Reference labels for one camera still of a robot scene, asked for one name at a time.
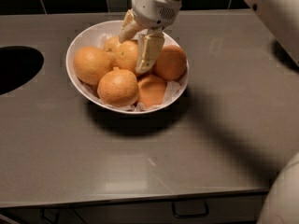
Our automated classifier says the dark sink basin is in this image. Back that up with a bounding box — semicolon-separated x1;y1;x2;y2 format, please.
0;46;44;94

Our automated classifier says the black drawer handle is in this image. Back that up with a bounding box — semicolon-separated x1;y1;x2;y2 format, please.
171;200;209;218

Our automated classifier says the white paper bowl liner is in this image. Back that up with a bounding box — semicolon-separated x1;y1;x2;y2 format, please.
73;35;186;111

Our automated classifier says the white ceramic bowl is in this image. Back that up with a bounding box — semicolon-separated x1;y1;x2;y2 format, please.
65;21;189;115

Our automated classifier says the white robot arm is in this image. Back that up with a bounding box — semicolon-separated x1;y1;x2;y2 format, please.
126;0;299;224

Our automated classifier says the back small orange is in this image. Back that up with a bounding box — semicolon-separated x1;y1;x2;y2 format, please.
104;35;121;52

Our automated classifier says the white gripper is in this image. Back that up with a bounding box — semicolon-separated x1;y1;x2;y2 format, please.
119;0;181;74

